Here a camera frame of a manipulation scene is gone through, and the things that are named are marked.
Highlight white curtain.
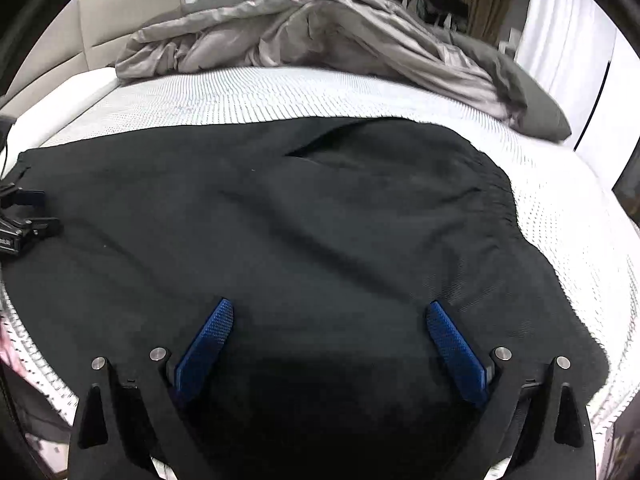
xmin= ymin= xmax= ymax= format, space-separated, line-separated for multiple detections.
xmin=514 ymin=0 xmax=618 ymax=146

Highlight black pants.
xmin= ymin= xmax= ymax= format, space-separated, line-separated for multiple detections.
xmin=1 ymin=118 xmax=608 ymax=479

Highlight grey rumpled duvet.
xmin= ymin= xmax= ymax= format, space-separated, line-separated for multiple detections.
xmin=115 ymin=0 xmax=572 ymax=142

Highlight white mesh mattress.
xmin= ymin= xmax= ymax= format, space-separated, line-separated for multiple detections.
xmin=18 ymin=68 xmax=639 ymax=466

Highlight beige upholstered headboard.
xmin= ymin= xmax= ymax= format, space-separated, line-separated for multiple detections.
xmin=1 ymin=0 xmax=182 ymax=117

